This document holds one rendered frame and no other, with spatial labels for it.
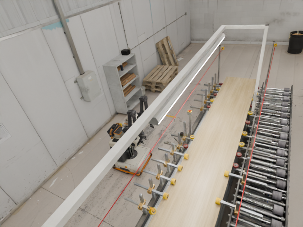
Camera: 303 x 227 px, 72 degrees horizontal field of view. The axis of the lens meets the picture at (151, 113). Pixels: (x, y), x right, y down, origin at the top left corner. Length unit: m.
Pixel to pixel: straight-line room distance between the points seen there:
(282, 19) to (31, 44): 8.89
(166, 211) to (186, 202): 0.28
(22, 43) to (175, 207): 3.59
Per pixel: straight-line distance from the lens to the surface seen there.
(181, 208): 2.92
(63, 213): 1.28
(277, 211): 3.15
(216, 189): 3.08
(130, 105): 6.28
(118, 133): 4.05
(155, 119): 1.78
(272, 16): 10.33
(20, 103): 4.40
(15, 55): 4.30
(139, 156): 4.41
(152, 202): 3.24
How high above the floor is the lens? 3.43
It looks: 35 degrees down
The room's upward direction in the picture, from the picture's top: 10 degrees counter-clockwise
